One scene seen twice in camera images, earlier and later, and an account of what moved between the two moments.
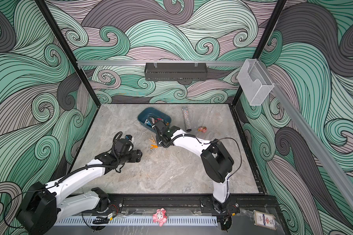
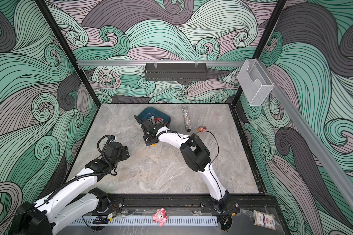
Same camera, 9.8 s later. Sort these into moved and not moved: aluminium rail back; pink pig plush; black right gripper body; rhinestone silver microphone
Moved: black right gripper body
Not moved: aluminium rail back; pink pig plush; rhinestone silver microphone
